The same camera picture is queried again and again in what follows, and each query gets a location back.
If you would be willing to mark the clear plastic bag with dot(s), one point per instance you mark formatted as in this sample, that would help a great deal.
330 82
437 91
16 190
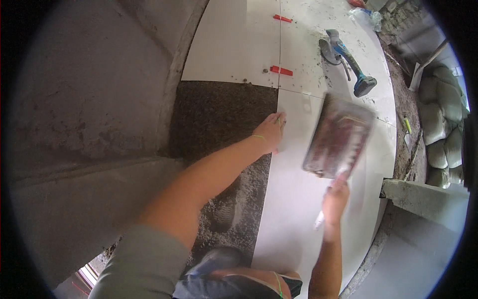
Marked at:
368 15

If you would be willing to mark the person's legs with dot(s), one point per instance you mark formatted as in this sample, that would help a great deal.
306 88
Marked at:
231 278

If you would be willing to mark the person's right fingers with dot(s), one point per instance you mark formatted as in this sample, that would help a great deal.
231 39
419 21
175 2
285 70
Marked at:
341 181

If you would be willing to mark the person's right hand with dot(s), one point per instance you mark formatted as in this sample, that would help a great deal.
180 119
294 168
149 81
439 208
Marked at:
335 200

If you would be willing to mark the grey concrete ledge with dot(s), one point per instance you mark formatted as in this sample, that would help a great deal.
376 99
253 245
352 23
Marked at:
422 198

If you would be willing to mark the clear bag of red spacers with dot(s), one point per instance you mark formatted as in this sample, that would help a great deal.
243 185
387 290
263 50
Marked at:
338 136

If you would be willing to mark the white floor tile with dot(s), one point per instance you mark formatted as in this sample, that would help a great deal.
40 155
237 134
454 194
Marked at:
295 194
235 41
306 41

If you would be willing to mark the person's left hand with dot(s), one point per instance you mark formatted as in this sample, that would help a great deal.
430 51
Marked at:
270 132

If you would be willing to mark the person's body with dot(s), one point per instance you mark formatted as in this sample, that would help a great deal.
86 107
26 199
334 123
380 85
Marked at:
142 263

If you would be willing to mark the white stick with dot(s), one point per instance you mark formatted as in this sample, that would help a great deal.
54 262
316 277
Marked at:
319 220

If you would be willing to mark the blue angle grinder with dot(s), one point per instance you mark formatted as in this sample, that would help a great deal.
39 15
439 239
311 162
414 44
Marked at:
345 59

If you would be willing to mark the yellow marker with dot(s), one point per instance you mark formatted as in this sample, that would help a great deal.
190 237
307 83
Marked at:
407 125

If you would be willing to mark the white tile levelling clip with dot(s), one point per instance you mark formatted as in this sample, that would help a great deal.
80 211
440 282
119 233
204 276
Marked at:
307 101

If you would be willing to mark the white board piece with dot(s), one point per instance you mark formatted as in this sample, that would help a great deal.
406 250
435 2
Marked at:
415 76

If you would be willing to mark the red tile wedge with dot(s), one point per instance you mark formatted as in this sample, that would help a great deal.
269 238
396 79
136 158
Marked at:
282 18
280 70

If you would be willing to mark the stack of grey sandbags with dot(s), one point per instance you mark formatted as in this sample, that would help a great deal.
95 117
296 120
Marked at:
442 123

